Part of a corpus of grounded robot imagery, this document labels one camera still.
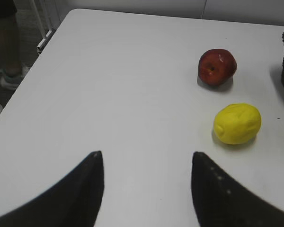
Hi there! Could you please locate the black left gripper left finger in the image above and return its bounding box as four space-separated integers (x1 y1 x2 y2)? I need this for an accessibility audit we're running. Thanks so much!
0 151 104 227

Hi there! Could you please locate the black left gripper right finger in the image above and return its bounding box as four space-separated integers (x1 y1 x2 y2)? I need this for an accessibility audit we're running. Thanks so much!
191 151 284 227

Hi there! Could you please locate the yellow lemon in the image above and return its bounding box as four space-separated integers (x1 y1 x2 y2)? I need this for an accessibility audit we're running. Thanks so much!
213 103 262 145

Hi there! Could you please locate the white green sneaker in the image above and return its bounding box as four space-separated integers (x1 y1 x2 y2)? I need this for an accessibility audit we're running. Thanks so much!
0 65 30 91

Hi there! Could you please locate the dark red apple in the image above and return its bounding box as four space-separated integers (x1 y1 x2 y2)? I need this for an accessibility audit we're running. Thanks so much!
198 49 237 87

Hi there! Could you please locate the person's leg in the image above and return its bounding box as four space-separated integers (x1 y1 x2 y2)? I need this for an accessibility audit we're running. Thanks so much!
0 0 23 78

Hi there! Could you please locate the white metal rack frame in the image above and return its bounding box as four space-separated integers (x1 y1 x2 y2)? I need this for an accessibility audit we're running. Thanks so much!
29 0 62 54

